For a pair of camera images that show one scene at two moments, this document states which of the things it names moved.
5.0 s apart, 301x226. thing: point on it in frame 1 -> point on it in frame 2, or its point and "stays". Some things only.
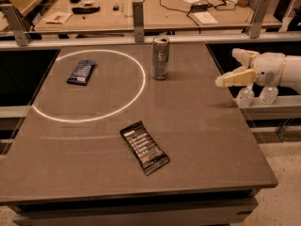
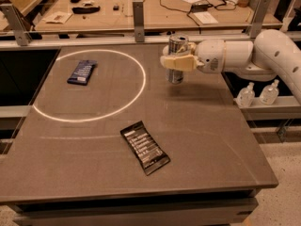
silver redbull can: [160, 56] -> [178, 44]
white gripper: [269, 69] -> [211, 56]
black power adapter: [198, 8] stays
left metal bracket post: [22, 34] stays
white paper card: [205, 18] stays
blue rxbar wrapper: [81, 72] stays
